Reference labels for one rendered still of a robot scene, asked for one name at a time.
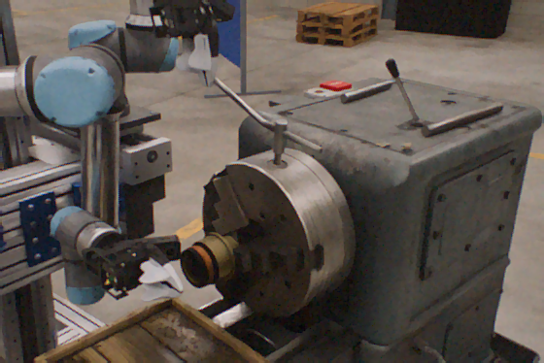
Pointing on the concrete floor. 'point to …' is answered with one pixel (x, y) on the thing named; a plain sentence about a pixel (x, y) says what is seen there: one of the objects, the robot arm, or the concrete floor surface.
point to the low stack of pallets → (337, 22)
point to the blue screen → (236, 48)
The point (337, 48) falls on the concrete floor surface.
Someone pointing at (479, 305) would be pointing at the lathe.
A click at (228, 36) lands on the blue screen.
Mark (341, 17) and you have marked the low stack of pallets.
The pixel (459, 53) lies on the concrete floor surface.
